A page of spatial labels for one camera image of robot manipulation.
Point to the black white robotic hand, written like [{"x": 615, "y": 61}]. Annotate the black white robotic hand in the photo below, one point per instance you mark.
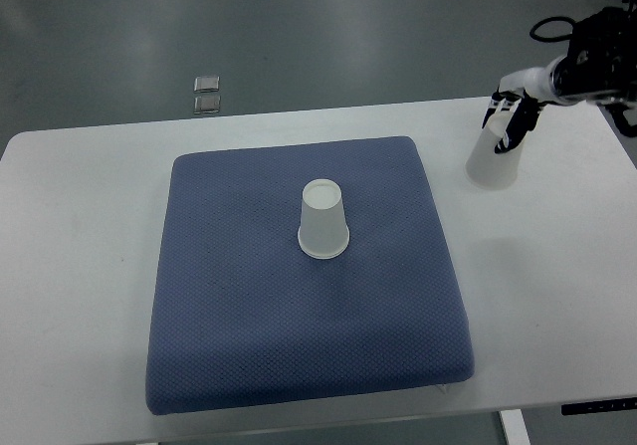
[{"x": 525, "y": 93}]

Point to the white paper cup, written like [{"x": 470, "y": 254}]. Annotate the white paper cup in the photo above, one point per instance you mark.
[
  {"x": 323, "y": 233},
  {"x": 485, "y": 167}
]

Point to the metal floor plate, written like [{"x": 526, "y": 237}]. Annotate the metal floor plate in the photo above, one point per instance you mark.
[
  {"x": 207, "y": 104},
  {"x": 206, "y": 84}
]

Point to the blue textured cushion mat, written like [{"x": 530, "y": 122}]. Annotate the blue textured cushion mat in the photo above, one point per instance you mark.
[{"x": 242, "y": 316}]

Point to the black table control panel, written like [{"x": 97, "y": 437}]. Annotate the black table control panel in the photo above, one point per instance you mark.
[{"x": 599, "y": 406}]

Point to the white paper cup on mat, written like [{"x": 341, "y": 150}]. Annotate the white paper cup on mat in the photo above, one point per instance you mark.
[{"x": 323, "y": 233}]

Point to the upper metal floor plate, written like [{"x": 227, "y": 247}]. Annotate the upper metal floor plate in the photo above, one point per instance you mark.
[{"x": 206, "y": 84}]

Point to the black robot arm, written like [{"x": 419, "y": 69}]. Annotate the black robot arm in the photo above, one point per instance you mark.
[{"x": 600, "y": 65}]

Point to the white table leg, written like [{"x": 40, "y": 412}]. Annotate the white table leg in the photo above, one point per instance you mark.
[{"x": 514, "y": 427}]

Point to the lower metal floor plate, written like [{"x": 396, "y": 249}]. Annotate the lower metal floor plate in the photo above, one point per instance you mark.
[{"x": 207, "y": 104}]

